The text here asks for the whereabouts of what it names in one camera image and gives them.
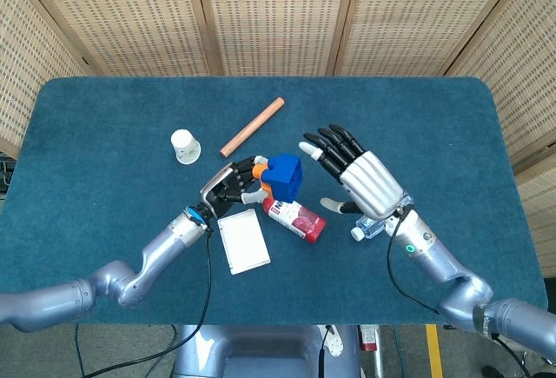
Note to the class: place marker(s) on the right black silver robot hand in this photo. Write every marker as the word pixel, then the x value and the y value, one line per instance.
pixel 369 182

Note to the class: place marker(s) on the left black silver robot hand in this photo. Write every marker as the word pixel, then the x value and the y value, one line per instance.
pixel 226 189

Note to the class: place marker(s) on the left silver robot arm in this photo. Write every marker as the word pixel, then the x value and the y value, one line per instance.
pixel 169 239

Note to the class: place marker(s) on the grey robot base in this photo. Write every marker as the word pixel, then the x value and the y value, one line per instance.
pixel 265 352

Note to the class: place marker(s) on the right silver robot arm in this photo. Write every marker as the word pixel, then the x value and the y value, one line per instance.
pixel 434 256

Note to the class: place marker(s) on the clear plastic water bottle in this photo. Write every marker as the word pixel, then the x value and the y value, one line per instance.
pixel 367 227

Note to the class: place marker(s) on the white flat card box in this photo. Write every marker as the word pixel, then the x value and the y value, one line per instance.
pixel 243 243

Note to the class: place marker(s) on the white paper cup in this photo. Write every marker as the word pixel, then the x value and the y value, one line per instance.
pixel 186 147

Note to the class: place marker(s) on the brown wooden stick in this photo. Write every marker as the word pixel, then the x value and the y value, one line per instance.
pixel 253 127

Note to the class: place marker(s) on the red juice bottle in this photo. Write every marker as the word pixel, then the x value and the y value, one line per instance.
pixel 299 220

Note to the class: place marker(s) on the blue table cloth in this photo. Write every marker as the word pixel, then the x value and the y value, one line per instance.
pixel 278 91

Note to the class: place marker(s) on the red white canister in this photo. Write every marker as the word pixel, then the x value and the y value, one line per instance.
pixel 369 338

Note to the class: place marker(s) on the woven folding screen panel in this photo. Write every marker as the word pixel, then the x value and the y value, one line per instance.
pixel 425 17
pixel 278 17
pixel 530 69
pixel 126 17
pixel 30 61

